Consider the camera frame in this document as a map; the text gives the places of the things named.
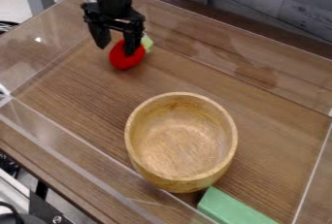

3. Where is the wooden bowl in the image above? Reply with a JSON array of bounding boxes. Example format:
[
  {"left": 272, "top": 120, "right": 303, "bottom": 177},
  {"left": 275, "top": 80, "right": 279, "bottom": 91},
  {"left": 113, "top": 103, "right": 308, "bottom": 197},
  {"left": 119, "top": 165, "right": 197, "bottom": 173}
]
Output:
[{"left": 125, "top": 92, "right": 238, "bottom": 193}]

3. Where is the black clamp with cable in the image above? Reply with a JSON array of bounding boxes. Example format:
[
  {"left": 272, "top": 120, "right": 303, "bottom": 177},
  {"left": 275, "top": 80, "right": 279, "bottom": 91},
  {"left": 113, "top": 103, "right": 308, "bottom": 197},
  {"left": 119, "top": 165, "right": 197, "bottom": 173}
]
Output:
[{"left": 0, "top": 194, "right": 75, "bottom": 224}]

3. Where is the green block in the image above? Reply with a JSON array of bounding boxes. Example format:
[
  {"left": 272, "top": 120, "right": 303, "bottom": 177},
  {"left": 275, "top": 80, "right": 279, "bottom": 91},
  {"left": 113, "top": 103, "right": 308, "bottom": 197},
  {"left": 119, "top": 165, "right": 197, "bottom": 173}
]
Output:
[{"left": 197, "top": 186, "right": 279, "bottom": 224}]

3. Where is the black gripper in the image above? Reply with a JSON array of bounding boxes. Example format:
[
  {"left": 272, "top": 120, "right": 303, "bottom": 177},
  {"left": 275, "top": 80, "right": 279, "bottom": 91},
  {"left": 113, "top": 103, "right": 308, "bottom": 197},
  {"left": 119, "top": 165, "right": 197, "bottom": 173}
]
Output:
[{"left": 82, "top": 3, "right": 146, "bottom": 56}]

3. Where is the clear acrylic tray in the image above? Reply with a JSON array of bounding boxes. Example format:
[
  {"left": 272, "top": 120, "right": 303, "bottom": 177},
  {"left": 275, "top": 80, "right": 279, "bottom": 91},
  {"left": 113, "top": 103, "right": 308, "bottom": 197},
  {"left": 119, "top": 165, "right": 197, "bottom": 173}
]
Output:
[{"left": 0, "top": 0, "right": 332, "bottom": 224}]

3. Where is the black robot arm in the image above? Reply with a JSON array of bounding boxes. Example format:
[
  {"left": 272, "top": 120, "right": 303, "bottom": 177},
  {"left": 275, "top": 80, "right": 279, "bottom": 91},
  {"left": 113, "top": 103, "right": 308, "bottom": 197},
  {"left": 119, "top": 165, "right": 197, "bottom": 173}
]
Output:
[{"left": 82, "top": 0, "right": 146, "bottom": 56}]

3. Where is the red felt fruit green leaf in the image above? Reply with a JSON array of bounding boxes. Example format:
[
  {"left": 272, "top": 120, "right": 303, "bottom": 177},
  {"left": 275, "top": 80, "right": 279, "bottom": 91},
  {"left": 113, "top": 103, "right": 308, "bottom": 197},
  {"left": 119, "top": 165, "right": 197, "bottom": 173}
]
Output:
[{"left": 109, "top": 35, "right": 154, "bottom": 70}]

